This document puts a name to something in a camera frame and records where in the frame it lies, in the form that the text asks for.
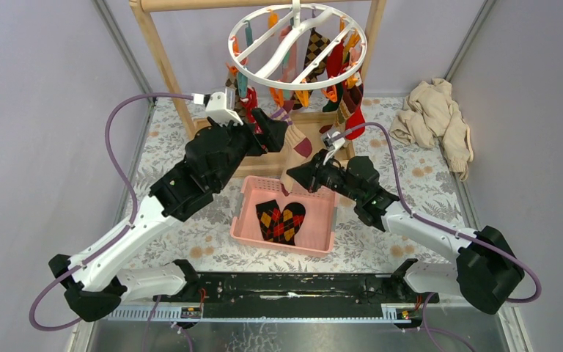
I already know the beige crumpled cloth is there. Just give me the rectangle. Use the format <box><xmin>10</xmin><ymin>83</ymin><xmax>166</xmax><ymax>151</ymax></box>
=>
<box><xmin>389</xmin><ymin>78</ymin><xmax>474</xmax><ymax>181</ymax></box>

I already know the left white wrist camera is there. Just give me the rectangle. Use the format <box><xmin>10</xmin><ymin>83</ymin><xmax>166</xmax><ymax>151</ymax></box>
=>
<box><xmin>192</xmin><ymin>87</ymin><xmax>243</xmax><ymax>125</ymax></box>

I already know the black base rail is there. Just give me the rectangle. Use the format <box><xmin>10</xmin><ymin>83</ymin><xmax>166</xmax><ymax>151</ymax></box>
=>
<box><xmin>161</xmin><ymin>272</ymin><xmax>439</xmax><ymax>318</ymax></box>

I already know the red white patterned sock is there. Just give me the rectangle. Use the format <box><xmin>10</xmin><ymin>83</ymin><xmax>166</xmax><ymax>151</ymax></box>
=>
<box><xmin>238</xmin><ymin>86</ymin><xmax>262</xmax><ymax>133</ymax></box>

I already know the floral table mat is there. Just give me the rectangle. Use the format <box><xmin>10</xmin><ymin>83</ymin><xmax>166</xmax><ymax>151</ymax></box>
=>
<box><xmin>126</xmin><ymin>98</ymin><xmax>466</xmax><ymax>273</ymax></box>

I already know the pink sock rear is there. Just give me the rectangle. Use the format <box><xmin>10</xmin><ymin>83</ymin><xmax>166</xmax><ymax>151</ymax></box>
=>
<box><xmin>279</xmin><ymin>26</ymin><xmax>297</xmax><ymax>82</ymax></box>

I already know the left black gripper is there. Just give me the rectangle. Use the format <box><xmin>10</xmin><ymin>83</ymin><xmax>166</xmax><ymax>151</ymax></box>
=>
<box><xmin>207</xmin><ymin>108</ymin><xmax>287</xmax><ymax>191</ymax></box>

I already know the beige purple striped sock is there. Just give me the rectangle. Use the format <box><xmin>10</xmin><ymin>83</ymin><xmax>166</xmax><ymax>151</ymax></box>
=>
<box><xmin>271</xmin><ymin>107</ymin><xmax>313</xmax><ymax>196</ymax></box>

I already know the brown beige argyle sock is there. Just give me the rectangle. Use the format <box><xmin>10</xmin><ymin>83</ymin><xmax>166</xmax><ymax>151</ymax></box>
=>
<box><xmin>225</xmin><ymin>73</ymin><xmax>246</xmax><ymax>120</ymax></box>

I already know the wooden hanger rack frame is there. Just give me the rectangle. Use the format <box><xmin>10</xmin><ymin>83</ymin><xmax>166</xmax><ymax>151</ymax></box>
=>
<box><xmin>129</xmin><ymin>0</ymin><xmax>387</xmax><ymax>177</ymax></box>

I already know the plain red sock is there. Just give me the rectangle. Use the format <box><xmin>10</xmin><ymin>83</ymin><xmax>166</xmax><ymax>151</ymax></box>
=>
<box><xmin>320</xmin><ymin>43</ymin><xmax>365</xmax><ymax>141</ymax></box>

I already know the pink plastic basket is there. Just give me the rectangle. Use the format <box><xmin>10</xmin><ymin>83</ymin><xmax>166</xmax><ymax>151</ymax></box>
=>
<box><xmin>230</xmin><ymin>176</ymin><xmax>338</xmax><ymax>257</ymax></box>

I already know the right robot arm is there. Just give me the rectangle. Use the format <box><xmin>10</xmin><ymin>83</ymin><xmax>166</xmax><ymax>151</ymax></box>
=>
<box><xmin>287</xmin><ymin>155</ymin><xmax>525</xmax><ymax>314</ymax></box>

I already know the brown argyle sock rear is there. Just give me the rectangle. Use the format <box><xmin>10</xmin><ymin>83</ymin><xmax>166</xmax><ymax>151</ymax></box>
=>
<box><xmin>291</xmin><ymin>28</ymin><xmax>332</xmax><ymax>110</ymax></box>

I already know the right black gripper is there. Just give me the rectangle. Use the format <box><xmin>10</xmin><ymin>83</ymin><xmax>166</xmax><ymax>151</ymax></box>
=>
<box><xmin>287</xmin><ymin>149</ymin><xmax>362</xmax><ymax>203</ymax></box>

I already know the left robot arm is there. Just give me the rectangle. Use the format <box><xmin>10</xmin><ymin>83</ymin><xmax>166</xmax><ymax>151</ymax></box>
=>
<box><xmin>49</xmin><ymin>108</ymin><xmax>289</xmax><ymax>322</ymax></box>

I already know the white round clip hanger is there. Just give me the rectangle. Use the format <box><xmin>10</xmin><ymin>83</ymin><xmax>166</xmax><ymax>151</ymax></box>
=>
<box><xmin>227</xmin><ymin>1</ymin><xmax>372</xmax><ymax>92</ymax></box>

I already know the black red yellow argyle sock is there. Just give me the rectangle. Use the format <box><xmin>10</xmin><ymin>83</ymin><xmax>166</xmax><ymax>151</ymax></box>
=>
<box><xmin>255</xmin><ymin>200</ymin><xmax>306</xmax><ymax>246</ymax></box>

